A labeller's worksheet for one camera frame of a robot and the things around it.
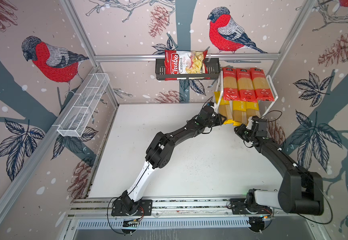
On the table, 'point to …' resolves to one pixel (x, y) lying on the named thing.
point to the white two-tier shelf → (220, 97)
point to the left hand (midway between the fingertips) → (227, 118)
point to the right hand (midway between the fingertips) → (233, 129)
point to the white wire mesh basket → (75, 121)
